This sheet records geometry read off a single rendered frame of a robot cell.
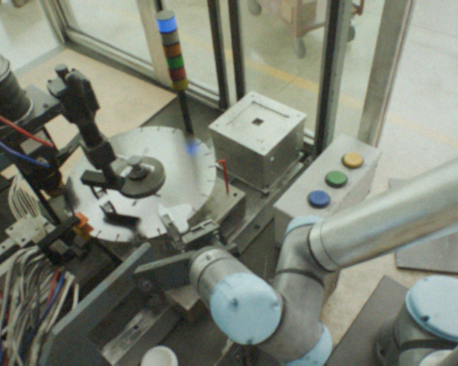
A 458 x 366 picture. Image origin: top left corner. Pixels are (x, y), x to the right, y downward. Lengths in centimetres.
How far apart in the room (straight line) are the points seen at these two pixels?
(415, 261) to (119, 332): 133
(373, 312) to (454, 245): 111
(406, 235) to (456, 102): 227
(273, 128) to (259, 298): 63
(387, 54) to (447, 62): 217
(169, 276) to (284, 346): 21
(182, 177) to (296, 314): 44
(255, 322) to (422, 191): 24
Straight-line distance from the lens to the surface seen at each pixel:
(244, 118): 109
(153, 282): 68
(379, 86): 96
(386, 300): 97
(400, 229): 52
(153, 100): 145
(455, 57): 314
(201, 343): 92
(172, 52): 104
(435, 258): 196
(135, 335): 94
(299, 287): 60
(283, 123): 107
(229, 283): 51
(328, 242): 58
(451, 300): 74
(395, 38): 90
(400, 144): 240
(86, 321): 75
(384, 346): 89
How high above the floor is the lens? 160
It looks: 49 degrees down
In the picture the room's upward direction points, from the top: 8 degrees counter-clockwise
